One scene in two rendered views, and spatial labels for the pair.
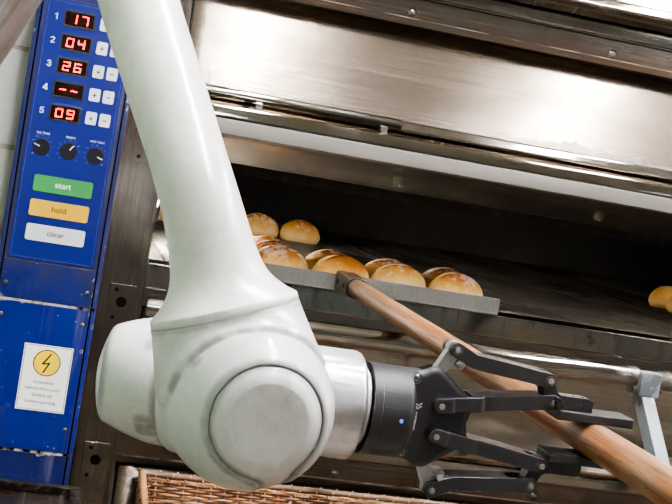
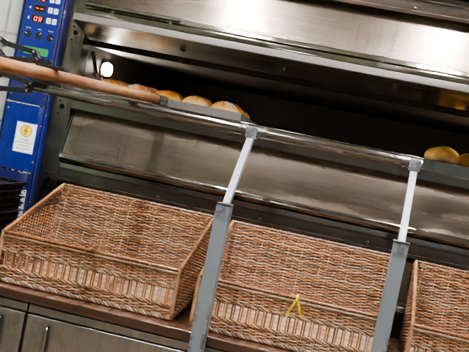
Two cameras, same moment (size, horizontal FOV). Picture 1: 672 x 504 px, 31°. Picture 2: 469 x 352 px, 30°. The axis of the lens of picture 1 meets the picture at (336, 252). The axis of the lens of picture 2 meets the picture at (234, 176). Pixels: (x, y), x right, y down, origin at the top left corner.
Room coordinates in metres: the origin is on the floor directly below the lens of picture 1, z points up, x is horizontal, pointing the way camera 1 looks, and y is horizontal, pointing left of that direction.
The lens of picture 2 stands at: (-0.66, -1.42, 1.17)
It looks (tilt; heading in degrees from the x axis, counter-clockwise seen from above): 3 degrees down; 22
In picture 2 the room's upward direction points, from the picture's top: 11 degrees clockwise
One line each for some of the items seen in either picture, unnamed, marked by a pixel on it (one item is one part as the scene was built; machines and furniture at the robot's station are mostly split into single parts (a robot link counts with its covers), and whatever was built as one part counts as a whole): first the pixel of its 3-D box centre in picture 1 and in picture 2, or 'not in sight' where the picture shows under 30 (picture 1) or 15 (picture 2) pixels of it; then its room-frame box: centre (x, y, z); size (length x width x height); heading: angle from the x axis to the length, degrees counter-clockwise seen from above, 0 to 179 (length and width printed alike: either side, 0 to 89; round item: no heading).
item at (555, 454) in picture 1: (580, 458); (49, 83); (1.03, -0.24, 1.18); 0.07 x 0.03 x 0.01; 103
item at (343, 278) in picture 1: (350, 284); (160, 100); (1.96, -0.03, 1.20); 0.09 x 0.04 x 0.03; 13
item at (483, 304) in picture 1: (323, 269); (175, 104); (2.18, 0.02, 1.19); 0.55 x 0.36 x 0.03; 103
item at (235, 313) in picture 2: not in sight; (299, 288); (1.89, -0.66, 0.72); 0.56 x 0.49 x 0.28; 104
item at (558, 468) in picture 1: (548, 474); (36, 89); (1.02, -0.21, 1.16); 0.05 x 0.01 x 0.03; 103
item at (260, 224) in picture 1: (259, 224); not in sight; (2.95, 0.19, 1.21); 0.10 x 0.07 x 0.05; 106
